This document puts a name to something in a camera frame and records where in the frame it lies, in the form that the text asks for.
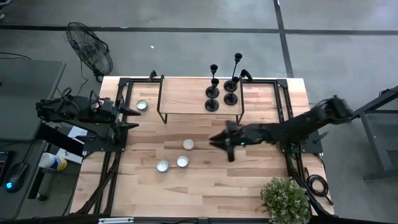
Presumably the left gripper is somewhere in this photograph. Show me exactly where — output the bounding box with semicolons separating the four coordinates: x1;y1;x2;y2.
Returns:
114;95;142;139

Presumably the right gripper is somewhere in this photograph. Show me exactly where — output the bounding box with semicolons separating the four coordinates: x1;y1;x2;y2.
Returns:
208;119;239;162

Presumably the orange candle tin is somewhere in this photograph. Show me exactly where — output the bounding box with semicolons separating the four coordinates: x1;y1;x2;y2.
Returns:
182;138;196;151

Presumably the short black candlestick holder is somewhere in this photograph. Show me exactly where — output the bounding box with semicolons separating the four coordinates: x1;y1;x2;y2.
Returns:
224;76;240;106

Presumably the purple patterned candle tin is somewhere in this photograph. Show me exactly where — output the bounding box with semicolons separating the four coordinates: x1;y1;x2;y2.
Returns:
176;154;190;169

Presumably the tall black candlestick holder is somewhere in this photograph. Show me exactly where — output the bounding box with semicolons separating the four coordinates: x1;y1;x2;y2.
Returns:
223;52;243;93

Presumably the blue patterned candle tin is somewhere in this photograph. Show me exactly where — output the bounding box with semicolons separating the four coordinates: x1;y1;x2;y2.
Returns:
156;159;171;174

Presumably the white paper sheet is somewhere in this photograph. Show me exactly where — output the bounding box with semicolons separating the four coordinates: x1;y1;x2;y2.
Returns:
67;125;89;140
55;147;84;165

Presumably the black controller box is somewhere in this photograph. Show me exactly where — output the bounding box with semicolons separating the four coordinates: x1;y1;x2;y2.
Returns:
37;123;86;156

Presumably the black floor fan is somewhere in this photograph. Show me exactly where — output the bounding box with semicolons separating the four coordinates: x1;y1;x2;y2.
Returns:
63;21;115;82

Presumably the potted plant black pot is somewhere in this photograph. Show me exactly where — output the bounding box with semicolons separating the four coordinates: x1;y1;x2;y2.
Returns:
260;176;312;224

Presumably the white yellow wipes canister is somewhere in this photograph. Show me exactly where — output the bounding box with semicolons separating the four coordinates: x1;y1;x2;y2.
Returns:
38;152;68;172

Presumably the grey table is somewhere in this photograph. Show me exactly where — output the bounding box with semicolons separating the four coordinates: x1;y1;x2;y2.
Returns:
0;58;67;142

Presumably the black computer mouse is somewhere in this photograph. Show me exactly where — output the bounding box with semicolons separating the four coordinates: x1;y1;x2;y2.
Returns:
4;161;29;194

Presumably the black keyboard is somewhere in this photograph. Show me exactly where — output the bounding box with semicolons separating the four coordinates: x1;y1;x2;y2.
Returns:
0;151;15;187

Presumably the grey computer desk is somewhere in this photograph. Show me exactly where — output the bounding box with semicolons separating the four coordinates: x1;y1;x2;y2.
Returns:
0;139;47;221

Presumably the black metal stand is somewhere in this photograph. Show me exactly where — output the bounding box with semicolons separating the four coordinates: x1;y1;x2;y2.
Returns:
341;85;398;182

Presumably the black frame strut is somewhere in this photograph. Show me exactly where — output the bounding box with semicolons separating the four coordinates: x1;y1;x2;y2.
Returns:
74;151;123;216

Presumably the black aluminium table frame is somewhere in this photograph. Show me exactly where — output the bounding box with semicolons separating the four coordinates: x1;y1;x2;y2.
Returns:
70;70;335;224

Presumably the black coiled cable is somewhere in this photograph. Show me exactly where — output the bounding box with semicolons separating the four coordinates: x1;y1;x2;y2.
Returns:
303;166;335;206

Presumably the silver metal bracket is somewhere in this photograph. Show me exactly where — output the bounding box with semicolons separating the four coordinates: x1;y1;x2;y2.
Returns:
98;217;135;224

